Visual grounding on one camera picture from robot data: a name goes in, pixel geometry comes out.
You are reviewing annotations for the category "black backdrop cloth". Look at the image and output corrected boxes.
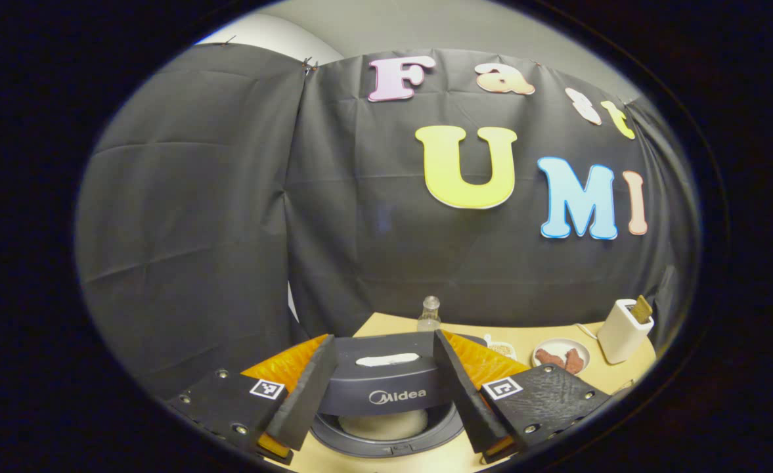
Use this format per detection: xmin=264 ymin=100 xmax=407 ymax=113
xmin=74 ymin=43 xmax=701 ymax=398

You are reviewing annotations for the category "white divided grain dish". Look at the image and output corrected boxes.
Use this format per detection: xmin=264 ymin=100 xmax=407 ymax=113
xmin=483 ymin=334 xmax=518 ymax=360

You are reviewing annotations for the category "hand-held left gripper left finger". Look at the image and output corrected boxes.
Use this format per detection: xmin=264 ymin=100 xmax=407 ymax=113
xmin=166 ymin=334 xmax=340 ymax=466

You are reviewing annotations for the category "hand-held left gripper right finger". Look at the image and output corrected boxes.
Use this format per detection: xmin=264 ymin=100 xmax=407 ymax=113
xmin=431 ymin=330 xmax=615 ymax=464

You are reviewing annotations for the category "white toaster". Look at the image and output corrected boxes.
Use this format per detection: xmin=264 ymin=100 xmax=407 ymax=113
xmin=597 ymin=299 xmax=655 ymax=365

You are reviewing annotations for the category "white round plate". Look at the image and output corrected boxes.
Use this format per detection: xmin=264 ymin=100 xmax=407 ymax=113
xmin=531 ymin=338 xmax=592 ymax=376

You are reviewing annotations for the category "small glass bottle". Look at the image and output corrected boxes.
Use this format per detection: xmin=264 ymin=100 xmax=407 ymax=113
xmin=416 ymin=296 xmax=442 ymax=333

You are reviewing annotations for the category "grey rice cooker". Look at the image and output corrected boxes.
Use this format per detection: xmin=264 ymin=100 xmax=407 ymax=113
xmin=309 ymin=332 xmax=487 ymax=459

